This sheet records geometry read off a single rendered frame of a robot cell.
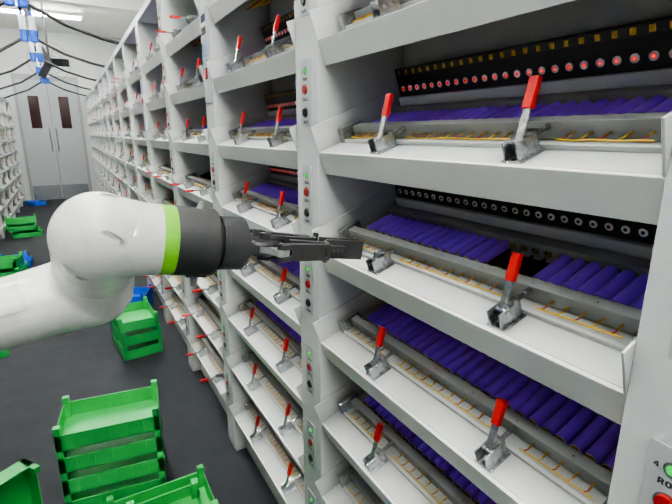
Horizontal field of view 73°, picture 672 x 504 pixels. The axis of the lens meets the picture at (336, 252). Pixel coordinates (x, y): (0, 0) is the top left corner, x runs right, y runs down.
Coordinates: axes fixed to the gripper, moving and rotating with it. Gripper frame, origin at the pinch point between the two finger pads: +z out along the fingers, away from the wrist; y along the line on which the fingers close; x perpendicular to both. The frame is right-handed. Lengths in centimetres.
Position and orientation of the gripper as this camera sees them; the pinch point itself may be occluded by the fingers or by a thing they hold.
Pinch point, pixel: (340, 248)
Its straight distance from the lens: 73.7
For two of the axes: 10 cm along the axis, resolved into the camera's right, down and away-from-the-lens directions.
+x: 1.4, -9.7, -1.7
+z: 8.5, 0.4, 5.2
